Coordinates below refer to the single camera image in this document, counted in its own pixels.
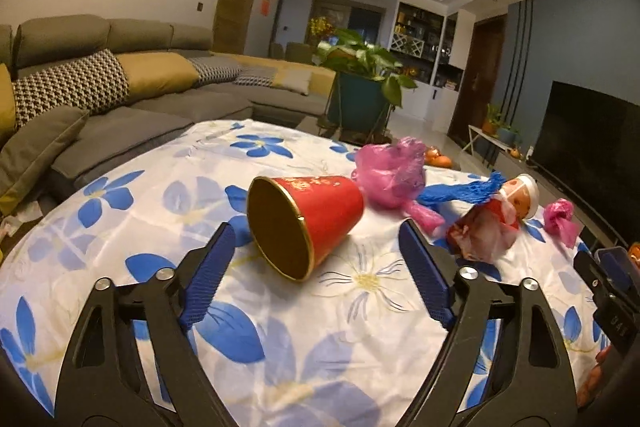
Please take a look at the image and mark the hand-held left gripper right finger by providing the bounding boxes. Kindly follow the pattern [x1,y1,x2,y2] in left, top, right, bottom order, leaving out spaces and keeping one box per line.
[398,219,581,427]

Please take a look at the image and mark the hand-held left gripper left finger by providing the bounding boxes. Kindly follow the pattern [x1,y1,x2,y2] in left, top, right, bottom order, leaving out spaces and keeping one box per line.
[55,222,238,427]

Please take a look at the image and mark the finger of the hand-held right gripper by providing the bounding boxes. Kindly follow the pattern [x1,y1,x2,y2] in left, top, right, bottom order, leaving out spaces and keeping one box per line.
[596,247,639,291]
[573,251,609,304]

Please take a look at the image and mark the small pink plastic bag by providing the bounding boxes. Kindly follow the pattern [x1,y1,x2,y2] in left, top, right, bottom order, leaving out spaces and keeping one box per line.
[543,199,581,248]

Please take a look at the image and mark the clear red plastic bag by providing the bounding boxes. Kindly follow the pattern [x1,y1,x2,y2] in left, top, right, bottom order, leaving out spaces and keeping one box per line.
[446,199,523,264]

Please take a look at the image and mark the blue foam net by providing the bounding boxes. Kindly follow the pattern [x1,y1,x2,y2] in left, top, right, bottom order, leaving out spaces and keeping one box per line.
[419,172,506,208]

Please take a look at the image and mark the orange white-lidded noodle cup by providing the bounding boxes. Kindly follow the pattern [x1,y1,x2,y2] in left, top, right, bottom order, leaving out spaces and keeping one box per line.
[500,174,541,220]

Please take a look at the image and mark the large pink plastic bag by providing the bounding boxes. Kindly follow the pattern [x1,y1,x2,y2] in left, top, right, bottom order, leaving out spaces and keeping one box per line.
[351,138,446,230]

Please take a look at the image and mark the red paper cup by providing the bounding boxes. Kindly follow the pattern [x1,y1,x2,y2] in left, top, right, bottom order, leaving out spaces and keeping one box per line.
[246,175,365,282]

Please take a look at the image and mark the person's right hand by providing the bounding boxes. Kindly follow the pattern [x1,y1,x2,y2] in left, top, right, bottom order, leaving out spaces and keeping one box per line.
[575,346,615,409]

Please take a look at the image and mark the blue flower tablecloth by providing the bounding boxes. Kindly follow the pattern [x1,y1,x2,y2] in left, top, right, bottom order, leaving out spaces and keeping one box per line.
[0,119,626,427]

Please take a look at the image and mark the black television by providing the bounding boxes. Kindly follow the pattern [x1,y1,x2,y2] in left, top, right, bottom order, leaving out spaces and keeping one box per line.
[530,79,640,228]

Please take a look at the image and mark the white side table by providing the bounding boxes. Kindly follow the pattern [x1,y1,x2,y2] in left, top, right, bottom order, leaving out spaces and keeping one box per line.
[467,124,501,158]

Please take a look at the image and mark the potted plant teal bowl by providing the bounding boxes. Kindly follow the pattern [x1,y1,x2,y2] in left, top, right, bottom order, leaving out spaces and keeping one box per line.
[497,122,521,145]

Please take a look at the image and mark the potted plant orange pot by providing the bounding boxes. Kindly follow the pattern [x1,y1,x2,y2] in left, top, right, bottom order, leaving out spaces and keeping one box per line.
[482,104,501,135]

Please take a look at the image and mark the grey sofa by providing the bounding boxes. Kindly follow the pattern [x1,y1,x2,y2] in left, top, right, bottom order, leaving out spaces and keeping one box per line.
[0,14,336,218]

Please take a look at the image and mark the white display cabinet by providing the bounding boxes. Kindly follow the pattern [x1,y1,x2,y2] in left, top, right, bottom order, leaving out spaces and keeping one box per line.
[390,2,473,132]

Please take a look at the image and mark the pothos plant teal pot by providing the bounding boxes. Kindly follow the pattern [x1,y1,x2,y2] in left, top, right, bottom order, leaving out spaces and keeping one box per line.
[315,27,418,142]

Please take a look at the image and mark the white tissue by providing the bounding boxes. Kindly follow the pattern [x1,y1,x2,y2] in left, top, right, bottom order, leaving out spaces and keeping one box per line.
[0,202,46,238]

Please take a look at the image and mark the dark wooden door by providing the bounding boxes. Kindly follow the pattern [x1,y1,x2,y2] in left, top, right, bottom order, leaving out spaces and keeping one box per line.
[447,14,508,152]

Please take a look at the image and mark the mustard pillow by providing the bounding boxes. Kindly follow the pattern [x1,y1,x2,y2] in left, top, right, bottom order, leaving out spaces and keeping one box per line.
[0,63,16,142]
[117,52,201,95]

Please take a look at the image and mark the grey cushion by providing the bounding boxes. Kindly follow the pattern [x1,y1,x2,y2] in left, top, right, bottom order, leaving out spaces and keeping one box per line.
[0,106,91,212]

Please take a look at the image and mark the houndstooth pillow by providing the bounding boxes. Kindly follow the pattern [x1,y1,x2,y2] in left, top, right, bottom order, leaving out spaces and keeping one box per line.
[12,48,131,128]

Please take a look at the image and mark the glass balcony door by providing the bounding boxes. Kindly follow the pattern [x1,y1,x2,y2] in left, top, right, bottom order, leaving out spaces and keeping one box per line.
[310,0,388,52]

